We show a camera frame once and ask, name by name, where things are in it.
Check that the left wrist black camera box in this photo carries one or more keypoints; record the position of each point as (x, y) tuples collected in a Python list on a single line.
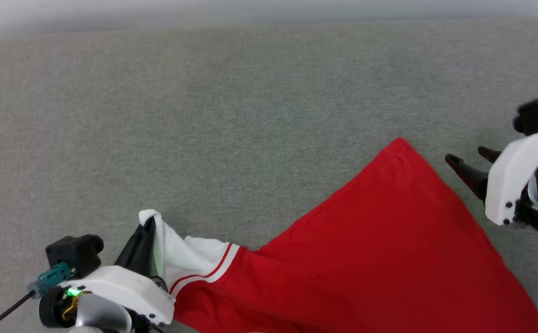
[(74, 254)]

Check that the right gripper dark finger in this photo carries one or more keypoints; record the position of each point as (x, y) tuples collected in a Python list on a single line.
[(490, 154), (472, 178)]

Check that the red and white garment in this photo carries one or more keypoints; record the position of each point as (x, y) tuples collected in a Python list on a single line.
[(380, 259)]

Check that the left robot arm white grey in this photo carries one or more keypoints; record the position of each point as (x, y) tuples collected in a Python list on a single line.
[(97, 317)]

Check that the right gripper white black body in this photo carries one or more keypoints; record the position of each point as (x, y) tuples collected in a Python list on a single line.
[(509, 175)]

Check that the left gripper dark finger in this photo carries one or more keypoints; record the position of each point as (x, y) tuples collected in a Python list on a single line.
[(140, 249)]

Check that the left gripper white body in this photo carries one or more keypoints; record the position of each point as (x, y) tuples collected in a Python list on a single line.
[(125, 286)]

